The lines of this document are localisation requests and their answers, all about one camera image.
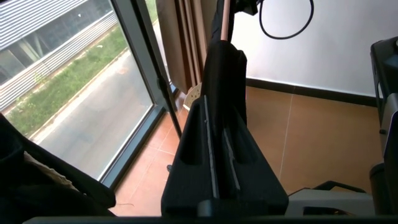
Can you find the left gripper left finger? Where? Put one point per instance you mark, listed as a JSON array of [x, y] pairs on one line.
[[189, 183]]

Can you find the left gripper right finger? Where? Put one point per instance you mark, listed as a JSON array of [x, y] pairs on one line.
[[264, 186]]

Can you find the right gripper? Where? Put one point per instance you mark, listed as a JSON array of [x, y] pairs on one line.
[[247, 6]]

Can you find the pink clothes hanger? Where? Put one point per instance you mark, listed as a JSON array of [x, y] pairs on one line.
[[225, 21]]

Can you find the black garment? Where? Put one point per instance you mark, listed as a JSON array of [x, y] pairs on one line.
[[225, 77]]

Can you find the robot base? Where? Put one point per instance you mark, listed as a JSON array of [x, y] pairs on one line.
[[329, 202]]

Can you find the white laundry basket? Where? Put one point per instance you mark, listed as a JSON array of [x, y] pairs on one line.
[[193, 95]]

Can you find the black clothes rack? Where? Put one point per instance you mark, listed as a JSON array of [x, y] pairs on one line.
[[164, 87]]

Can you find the beige curtain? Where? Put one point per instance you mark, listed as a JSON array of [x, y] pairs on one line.
[[180, 40]]

